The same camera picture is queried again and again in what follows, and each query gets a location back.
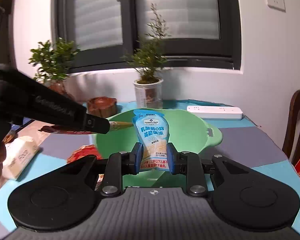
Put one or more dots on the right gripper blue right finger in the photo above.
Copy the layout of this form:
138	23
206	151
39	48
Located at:
175	162

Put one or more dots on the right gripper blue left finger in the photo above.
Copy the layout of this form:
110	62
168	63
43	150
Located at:
135	157

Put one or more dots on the light blue jelly pouch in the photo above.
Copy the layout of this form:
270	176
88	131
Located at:
153	132

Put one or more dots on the green plastic bowl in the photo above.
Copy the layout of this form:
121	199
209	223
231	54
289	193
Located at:
187	133

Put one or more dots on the red paper-cut coaster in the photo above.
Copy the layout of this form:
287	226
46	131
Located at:
82	152

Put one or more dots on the leafy plant in glass vase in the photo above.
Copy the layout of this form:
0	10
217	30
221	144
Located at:
53	60

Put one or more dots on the white tissue pack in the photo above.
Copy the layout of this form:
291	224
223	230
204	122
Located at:
18	155

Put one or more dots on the brown wooden stump ashtray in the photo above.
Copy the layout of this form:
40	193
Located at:
102	106

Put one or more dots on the white power strip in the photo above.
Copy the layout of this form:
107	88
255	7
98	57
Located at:
216	112

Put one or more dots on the small tree in white pot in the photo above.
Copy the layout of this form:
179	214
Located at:
148	60

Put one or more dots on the dark framed window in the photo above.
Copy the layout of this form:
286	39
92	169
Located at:
200	33

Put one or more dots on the dark wooden chair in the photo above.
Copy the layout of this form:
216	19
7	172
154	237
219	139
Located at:
294	110

